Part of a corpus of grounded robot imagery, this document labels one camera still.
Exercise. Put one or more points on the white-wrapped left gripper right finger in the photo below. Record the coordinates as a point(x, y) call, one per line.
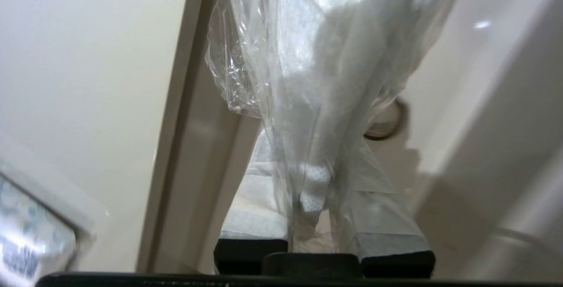
point(387, 230)

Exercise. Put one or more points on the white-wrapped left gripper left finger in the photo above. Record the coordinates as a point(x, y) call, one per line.
point(250, 216)

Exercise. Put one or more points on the glossy white drawer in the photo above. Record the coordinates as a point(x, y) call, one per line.
point(484, 146)

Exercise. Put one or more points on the white disposable slipper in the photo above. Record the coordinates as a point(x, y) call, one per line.
point(334, 58)

